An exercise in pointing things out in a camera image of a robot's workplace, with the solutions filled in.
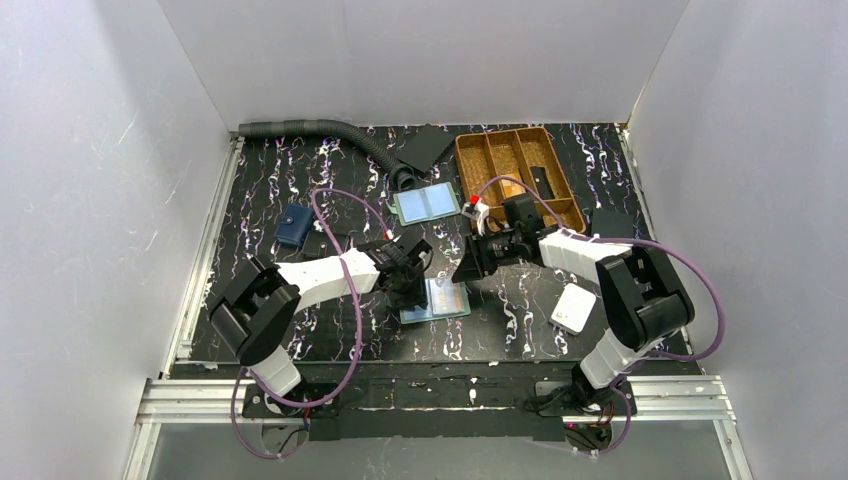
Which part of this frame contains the mint green card holder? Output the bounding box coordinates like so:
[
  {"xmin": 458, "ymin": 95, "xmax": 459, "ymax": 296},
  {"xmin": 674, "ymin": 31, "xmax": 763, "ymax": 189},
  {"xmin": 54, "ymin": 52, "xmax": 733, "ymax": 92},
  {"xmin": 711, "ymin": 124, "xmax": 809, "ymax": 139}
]
[{"xmin": 400, "ymin": 278, "xmax": 471, "ymax": 324}]

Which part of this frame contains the black VIP credit card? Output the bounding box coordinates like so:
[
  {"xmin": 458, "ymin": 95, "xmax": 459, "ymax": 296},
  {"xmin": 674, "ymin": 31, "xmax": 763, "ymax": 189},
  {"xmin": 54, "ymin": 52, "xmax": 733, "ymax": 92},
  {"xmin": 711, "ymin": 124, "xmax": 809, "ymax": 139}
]
[{"xmin": 529, "ymin": 166, "xmax": 555, "ymax": 200}]

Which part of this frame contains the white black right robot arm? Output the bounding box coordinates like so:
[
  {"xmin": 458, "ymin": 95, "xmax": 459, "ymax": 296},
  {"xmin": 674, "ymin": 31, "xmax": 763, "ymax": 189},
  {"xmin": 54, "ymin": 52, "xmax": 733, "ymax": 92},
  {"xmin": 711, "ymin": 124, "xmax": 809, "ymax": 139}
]
[{"xmin": 452, "ymin": 193, "xmax": 694, "ymax": 405}]

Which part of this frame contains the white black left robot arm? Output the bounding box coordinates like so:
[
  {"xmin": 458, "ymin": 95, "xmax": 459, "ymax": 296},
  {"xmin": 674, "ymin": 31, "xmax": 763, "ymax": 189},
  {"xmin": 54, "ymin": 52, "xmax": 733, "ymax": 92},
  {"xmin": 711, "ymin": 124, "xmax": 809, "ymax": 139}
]
[{"xmin": 207, "ymin": 236, "xmax": 433, "ymax": 404}]

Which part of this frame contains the orange card in tray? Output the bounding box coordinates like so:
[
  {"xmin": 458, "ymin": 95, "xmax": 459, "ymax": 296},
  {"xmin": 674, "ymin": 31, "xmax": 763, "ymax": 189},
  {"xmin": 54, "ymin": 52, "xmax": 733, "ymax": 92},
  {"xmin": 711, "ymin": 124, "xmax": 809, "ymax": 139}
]
[{"xmin": 498, "ymin": 173, "xmax": 526, "ymax": 199}]

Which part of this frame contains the open mint card holder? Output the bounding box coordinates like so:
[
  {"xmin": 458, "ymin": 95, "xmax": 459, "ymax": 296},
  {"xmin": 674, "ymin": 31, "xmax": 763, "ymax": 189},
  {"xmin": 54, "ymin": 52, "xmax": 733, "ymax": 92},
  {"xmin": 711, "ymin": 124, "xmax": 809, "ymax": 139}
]
[{"xmin": 389, "ymin": 183, "xmax": 461, "ymax": 226}]

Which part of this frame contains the wicker divided tray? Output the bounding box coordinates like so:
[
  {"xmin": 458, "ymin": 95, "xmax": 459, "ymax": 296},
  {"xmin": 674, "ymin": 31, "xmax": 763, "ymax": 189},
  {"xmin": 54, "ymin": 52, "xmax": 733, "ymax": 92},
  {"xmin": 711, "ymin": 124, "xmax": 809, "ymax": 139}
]
[{"xmin": 455, "ymin": 127, "xmax": 586, "ymax": 233}]

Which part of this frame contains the white rectangular box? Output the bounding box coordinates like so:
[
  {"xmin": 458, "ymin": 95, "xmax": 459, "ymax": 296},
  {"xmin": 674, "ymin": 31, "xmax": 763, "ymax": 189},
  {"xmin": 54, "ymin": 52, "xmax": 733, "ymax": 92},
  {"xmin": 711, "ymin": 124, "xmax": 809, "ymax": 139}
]
[{"xmin": 550, "ymin": 283, "xmax": 597, "ymax": 335}]

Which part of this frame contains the black snap wallet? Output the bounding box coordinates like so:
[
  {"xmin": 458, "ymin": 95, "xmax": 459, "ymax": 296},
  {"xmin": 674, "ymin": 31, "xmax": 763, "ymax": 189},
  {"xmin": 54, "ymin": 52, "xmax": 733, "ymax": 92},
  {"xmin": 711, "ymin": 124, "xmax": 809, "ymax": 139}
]
[{"xmin": 301, "ymin": 230, "xmax": 338, "ymax": 260}]

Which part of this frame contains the black flat wallet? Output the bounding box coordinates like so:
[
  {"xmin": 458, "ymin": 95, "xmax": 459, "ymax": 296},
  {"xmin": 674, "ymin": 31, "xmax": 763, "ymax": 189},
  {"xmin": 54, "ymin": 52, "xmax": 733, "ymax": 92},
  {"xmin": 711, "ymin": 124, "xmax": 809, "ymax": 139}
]
[{"xmin": 589, "ymin": 208, "xmax": 636, "ymax": 238}]

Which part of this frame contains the navy blue wallet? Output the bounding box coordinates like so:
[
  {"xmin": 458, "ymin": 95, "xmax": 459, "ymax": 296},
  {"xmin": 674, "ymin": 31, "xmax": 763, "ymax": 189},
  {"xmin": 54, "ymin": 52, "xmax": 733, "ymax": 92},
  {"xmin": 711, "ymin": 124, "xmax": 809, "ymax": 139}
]
[{"xmin": 274, "ymin": 204, "xmax": 315, "ymax": 248}]

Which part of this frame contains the black flat pad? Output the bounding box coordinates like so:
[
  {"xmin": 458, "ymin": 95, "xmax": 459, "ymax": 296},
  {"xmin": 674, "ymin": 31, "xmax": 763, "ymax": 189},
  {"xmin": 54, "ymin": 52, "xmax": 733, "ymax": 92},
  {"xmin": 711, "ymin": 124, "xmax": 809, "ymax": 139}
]
[{"xmin": 396, "ymin": 124, "xmax": 456, "ymax": 175}]

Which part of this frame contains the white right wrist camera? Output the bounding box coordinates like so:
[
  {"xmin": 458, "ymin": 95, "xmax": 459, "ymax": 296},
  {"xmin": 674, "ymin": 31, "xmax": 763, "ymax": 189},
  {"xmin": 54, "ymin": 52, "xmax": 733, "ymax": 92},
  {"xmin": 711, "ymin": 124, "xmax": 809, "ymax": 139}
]
[{"xmin": 461, "ymin": 194, "xmax": 489, "ymax": 236}]

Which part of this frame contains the grey corrugated hose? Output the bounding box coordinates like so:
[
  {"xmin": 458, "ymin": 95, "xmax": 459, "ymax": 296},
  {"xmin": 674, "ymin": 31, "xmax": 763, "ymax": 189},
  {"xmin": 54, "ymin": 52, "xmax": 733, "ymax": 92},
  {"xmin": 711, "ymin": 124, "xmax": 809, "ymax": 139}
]
[{"xmin": 238, "ymin": 119, "xmax": 420, "ymax": 193}]

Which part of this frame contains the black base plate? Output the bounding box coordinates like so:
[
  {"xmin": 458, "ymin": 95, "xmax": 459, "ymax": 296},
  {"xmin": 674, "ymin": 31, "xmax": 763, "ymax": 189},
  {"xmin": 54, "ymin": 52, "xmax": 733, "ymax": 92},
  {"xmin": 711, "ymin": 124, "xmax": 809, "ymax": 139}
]
[{"xmin": 240, "ymin": 361, "xmax": 637, "ymax": 442}]

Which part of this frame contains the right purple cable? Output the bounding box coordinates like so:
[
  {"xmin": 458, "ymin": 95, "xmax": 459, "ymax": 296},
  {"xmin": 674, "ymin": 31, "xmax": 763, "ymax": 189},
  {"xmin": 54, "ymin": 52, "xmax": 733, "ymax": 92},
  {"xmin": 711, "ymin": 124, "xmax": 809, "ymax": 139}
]
[{"xmin": 473, "ymin": 174, "xmax": 727, "ymax": 457}]

